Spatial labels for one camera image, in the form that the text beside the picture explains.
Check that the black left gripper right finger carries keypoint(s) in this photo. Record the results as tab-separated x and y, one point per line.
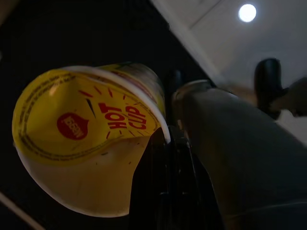
184	191

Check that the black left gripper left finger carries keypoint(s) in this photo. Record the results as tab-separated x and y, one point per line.
151	191

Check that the yellow lid noodle cup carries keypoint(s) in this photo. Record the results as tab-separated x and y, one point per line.
72	119

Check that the black robot left foot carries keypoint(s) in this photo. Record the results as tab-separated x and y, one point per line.
176	81

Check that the black robot foot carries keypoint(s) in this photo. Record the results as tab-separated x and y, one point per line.
176	81
268	83

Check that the black robot right foot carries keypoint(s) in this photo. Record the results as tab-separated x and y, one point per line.
268	83

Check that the white floor strip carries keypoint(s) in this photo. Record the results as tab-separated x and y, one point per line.
14	208

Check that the black floor rug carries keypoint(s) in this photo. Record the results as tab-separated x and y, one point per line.
72	36

